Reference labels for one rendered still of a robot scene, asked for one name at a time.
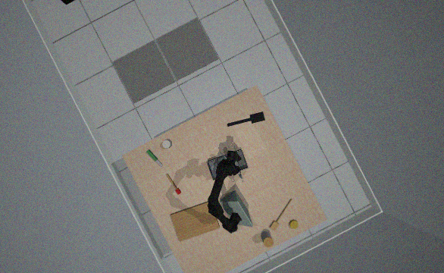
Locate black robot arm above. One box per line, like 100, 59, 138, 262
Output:
208, 151, 242, 233

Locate dark grey roasting tin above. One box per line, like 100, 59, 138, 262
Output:
207, 149, 248, 180

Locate wooden board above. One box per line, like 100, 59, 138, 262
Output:
170, 202, 220, 242

